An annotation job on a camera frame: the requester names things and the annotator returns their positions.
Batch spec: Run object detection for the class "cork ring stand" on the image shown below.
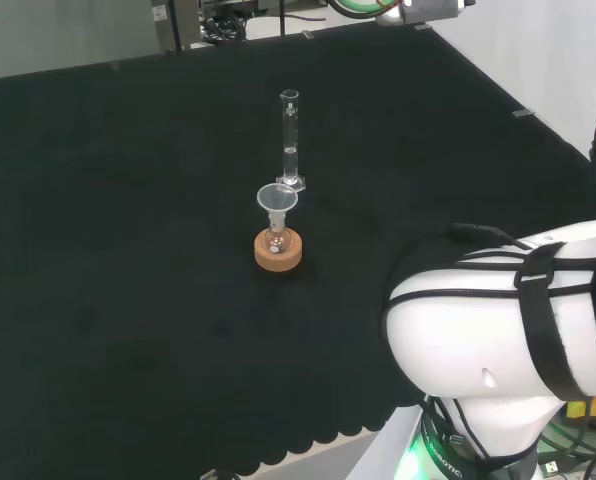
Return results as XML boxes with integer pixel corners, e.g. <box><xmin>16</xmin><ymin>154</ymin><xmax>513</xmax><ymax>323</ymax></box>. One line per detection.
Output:
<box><xmin>253</xmin><ymin>227</ymin><xmax>304</xmax><ymax>274</ymax></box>

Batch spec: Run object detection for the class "small round-bottom glass flask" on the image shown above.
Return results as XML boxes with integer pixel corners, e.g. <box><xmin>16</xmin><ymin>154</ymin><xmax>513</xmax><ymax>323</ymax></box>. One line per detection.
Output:
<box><xmin>263</xmin><ymin>209</ymin><xmax>292</xmax><ymax>255</ymax></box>

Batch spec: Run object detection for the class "clear glass graduated cylinder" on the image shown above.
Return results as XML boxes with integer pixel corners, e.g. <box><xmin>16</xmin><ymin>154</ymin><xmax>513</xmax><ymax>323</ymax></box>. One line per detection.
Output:
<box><xmin>276</xmin><ymin>88</ymin><xmax>308</xmax><ymax>193</ymax></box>

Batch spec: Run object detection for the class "black cable bundle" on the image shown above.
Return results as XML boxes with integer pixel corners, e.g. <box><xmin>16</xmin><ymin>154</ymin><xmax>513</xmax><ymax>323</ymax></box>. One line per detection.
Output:
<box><xmin>200</xmin><ymin>10</ymin><xmax>250</xmax><ymax>45</ymax></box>

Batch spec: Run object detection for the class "grey metal cabinet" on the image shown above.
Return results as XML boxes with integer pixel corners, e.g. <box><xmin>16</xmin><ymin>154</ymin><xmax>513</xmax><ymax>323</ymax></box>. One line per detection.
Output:
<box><xmin>150</xmin><ymin>0</ymin><xmax>202</xmax><ymax>54</ymax></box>

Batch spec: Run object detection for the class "black bench cloth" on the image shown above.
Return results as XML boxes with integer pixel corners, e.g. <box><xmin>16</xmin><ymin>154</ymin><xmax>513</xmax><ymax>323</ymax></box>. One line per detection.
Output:
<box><xmin>0</xmin><ymin>22</ymin><xmax>596</xmax><ymax>476</ymax></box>

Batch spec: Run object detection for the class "clear plastic funnel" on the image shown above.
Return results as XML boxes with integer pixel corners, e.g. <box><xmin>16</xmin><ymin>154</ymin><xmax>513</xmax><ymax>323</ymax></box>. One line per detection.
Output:
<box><xmin>256</xmin><ymin>183</ymin><xmax>300</xmax><ymax>229</ymax></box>

